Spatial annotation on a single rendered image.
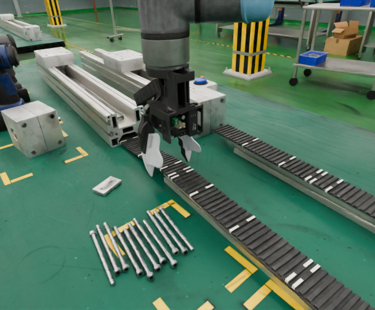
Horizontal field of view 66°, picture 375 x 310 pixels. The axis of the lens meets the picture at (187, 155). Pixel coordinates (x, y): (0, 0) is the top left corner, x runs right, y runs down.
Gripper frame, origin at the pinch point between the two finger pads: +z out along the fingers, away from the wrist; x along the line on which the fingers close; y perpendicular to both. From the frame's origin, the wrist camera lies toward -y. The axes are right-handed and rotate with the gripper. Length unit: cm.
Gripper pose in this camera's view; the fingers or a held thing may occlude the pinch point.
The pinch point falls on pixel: (167, 162)
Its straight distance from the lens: 58.6
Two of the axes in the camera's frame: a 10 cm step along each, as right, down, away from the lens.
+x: 8.2, -3.2, 4.8
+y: 5.8, 4.1, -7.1
